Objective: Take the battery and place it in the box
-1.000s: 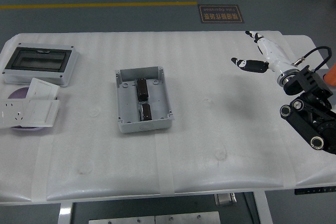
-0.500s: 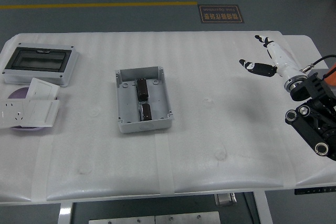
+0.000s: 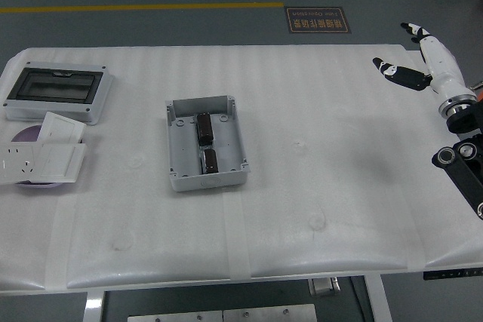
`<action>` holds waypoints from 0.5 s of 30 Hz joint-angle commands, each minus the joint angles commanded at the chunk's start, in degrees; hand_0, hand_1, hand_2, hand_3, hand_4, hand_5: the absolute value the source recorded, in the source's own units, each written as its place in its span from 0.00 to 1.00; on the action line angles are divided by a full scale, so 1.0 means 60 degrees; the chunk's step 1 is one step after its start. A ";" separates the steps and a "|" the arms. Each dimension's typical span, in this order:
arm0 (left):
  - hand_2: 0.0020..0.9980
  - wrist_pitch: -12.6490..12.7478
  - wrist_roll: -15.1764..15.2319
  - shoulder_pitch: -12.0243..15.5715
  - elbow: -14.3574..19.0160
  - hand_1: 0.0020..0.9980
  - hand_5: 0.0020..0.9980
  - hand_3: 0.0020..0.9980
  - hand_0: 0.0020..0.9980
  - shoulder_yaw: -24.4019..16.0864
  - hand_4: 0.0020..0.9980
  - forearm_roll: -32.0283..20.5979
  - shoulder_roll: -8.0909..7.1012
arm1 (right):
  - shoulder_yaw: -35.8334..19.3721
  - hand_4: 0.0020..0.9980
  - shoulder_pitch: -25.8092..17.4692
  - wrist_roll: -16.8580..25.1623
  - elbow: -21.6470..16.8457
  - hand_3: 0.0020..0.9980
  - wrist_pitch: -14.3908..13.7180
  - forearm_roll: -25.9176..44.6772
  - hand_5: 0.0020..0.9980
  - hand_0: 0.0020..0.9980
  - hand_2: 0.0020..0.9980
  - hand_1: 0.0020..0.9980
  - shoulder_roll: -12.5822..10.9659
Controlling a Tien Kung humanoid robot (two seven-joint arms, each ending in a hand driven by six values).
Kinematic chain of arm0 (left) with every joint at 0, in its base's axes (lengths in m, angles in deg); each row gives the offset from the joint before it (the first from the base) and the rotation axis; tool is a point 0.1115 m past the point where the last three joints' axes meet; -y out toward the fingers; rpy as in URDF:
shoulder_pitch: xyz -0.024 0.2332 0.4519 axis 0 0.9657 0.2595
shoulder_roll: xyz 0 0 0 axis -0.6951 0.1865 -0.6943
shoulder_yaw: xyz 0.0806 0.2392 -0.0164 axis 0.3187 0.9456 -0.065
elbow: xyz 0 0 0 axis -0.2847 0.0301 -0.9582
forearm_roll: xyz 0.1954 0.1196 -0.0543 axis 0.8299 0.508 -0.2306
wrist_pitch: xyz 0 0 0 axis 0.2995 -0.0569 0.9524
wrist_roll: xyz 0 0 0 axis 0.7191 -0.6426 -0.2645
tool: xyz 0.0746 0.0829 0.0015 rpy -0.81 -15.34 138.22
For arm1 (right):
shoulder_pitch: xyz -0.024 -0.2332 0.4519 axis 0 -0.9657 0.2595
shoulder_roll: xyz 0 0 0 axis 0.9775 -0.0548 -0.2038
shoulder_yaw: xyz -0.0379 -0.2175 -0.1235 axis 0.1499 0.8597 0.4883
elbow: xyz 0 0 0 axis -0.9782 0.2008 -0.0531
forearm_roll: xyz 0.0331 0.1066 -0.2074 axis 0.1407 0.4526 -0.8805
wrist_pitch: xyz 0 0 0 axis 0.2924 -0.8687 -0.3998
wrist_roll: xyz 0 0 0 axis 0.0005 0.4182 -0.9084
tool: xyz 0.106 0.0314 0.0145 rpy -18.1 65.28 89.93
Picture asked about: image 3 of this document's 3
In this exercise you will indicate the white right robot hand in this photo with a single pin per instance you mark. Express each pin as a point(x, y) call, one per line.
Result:
point(443, 69)

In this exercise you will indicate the black cylindrical battery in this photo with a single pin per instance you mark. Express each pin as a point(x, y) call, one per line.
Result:
point(205, 129)
point(210, 160)

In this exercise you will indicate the open grey junction box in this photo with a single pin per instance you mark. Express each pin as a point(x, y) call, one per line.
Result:
point(183, 156)

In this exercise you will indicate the grey box with dark window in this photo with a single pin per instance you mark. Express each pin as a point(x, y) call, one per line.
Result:
point(53, 103)

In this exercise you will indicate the brown floor sign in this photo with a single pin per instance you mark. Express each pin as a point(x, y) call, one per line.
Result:
point(317, 20)

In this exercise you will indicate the white foam mat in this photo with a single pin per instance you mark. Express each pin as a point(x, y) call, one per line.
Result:
point(302, 205)

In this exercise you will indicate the black table control panel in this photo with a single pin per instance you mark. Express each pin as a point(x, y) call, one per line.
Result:
point(453, 274)

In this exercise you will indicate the white table leg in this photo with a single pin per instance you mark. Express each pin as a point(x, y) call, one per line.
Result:
point(93, 307)
point(379, 299)

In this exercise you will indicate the purple round disc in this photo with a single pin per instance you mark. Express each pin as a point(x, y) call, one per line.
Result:
point(26, 135)

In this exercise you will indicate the white socket panel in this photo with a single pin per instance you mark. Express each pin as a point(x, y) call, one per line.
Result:
point(15, 163)

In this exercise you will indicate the grey metal bracket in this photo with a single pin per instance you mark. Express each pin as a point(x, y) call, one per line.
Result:
point(324, 287)

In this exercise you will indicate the grey metal base plate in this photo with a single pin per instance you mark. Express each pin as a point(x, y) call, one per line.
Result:
point(269, 313)
point(173, 316)

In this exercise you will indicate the white switch panel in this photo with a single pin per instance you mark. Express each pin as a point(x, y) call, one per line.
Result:
point(56, 161)
point(60, 127)

